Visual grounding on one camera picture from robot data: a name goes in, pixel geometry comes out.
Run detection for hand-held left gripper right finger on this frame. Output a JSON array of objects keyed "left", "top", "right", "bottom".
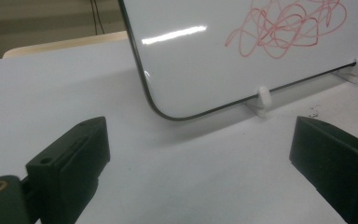
[{"left": 289, "top": 116, "right": 358, "bottom": 224}]

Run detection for dark eraser crumbs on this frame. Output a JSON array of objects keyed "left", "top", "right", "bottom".
[{"left": 308, "top": 105, "right": 322, "bottom": 119}]

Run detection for wooden table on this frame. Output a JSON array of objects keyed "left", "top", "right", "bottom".
[{"left": 2, "top": 30, "right": 129, "bottom": 60}]

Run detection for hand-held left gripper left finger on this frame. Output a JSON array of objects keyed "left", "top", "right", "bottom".
[{"left": 25, "top": 116, "right": 111, "bottom": 224}]

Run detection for white whiteboard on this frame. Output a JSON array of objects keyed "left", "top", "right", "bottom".
[{"left": 117, "top": 0, "right": 358, "bottom": 121}]

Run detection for thin black hanging cable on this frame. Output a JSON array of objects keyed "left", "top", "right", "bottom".
[
  {"left": 89, "top": 0, "right": 98, "bottom": 35},
  {"left": 92, "top": 0, "right": 106, "bottom": 35}
]

